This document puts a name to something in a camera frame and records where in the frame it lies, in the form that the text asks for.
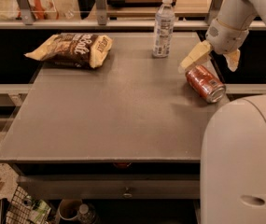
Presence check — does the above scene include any metal drawer knob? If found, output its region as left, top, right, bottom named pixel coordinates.
left=123, top=188, right=133, bottom=199

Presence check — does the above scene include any orange soda can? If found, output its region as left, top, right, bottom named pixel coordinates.
left=186, top=65, right=226, bottom=104

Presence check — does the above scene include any small bottle below table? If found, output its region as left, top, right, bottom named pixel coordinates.
left=77, top=203, right=96, bottom=224

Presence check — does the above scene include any paper cup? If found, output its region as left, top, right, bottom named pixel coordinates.
left=57, top=199, right=82, bottom=222

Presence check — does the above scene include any wire basket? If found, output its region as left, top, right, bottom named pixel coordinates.
left=0, top=186, right=51, bottom=224

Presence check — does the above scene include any clear plastic water bottle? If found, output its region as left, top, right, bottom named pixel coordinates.
left=152, top=0, right=175, bottom=58

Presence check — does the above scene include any orange white bag on shelf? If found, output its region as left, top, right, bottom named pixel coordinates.
left=28, top=0, right=59, bottom=20

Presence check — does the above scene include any brown yellow chip bag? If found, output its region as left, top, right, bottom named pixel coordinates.
left=25, top=33, right=113, bottom=69

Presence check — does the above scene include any grey cabinet drawer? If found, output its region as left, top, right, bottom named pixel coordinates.
left=17, top=175, right=200, bottom=200

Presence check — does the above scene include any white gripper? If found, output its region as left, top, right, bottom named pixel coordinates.
left=178, top=19, right=249, bottom=74

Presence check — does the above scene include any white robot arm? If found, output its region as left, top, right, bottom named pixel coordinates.
left=179, top=0, right=266, bottom=224

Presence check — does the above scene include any red object inside drawer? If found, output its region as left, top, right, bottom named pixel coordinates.
left=113, top=162, right=131, bottom=169

